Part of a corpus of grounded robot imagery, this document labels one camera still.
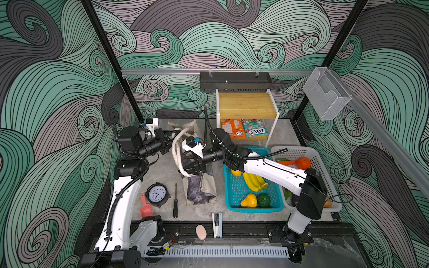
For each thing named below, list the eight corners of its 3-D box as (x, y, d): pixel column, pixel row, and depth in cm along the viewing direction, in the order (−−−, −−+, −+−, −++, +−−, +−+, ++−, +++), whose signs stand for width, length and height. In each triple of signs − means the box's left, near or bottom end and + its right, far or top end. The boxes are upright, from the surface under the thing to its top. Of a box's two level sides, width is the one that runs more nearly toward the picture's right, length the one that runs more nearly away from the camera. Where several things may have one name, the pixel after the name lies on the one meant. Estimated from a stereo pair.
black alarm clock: (142, 194, 87) (140, 192, 84) (158, 180, 92) (156, 178, 89) (156, 210, 82) (154, 208, 79) (172, 195, 87) (171, 192, 84)
